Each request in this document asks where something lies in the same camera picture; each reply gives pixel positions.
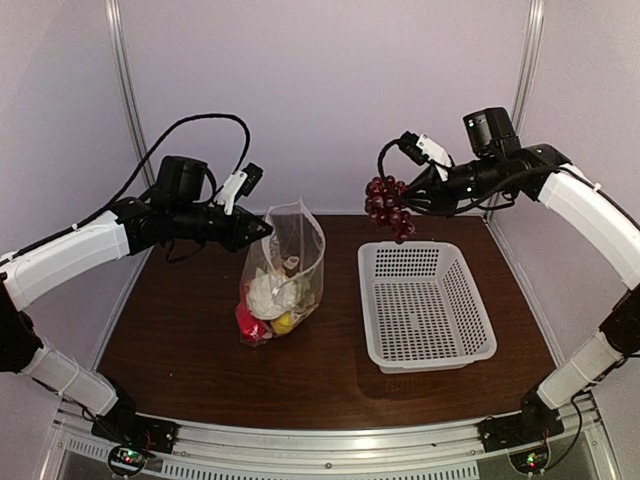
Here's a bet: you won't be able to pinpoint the front aluminium rail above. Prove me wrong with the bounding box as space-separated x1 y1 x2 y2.
49 394 609 480

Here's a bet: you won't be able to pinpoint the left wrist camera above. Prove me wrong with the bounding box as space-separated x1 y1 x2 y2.
214 163 264 216

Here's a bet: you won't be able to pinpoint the left aluminium frame post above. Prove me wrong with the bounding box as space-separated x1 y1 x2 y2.
104 0 147 162

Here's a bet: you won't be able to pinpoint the right round circuit board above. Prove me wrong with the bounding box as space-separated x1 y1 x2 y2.
508 445 550 477

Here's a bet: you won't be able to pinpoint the white perforated plastic basket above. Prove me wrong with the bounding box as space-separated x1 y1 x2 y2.
357 241 497 374

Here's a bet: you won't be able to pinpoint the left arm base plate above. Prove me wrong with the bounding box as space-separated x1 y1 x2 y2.
91 415 178 454

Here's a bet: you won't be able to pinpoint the round circuit board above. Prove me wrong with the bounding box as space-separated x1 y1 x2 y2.
508 445 550 477
107 445 152 477

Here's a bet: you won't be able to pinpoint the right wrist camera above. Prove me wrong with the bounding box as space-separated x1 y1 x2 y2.
399 131 454 182

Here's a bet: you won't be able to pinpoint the black camera cable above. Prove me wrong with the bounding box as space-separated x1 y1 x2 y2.
377 139 551 216
64 113 251 236

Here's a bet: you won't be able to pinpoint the black left camera cable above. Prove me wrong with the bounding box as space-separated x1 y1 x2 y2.
64 113 251 236

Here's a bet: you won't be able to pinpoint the dark red toy grapes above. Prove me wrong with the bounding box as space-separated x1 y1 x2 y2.
364 176 416 244

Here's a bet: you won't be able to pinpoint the clear zip top bag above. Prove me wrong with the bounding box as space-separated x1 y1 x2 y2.
235 200 326 346

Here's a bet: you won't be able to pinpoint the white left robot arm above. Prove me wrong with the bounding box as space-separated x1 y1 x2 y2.
1 156 273 444

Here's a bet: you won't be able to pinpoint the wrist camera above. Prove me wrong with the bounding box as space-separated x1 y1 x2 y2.
214 163 264 216
399 131 454 182

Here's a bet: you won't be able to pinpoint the right aluminium frame post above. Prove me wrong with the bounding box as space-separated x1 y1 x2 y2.
511 0 546 134

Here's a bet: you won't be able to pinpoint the black right camera cable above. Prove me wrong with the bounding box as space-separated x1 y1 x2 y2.
377 139 551 216

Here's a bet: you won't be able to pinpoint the yellow toy fruit front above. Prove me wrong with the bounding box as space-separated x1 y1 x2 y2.
271 311 296 336

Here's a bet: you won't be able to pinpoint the left round circuit board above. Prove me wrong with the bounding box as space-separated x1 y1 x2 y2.
107 445 152 477

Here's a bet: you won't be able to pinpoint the aluminium frame post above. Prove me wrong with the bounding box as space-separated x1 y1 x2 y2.
511 0 546 134
104 0 147 162

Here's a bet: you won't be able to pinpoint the white toy cauliflower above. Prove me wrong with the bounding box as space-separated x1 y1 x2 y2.
246 268 315 320

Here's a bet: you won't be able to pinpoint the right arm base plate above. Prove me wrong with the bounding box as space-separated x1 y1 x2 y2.
476 413 565 453

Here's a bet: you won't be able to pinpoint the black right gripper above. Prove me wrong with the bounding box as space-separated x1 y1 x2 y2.
400 153 509 218

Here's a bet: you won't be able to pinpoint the red toy bell pepper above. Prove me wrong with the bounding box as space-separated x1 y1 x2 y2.
236 302 269 345

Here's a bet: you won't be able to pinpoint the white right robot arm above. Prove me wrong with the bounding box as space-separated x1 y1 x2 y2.
398 107 639 442

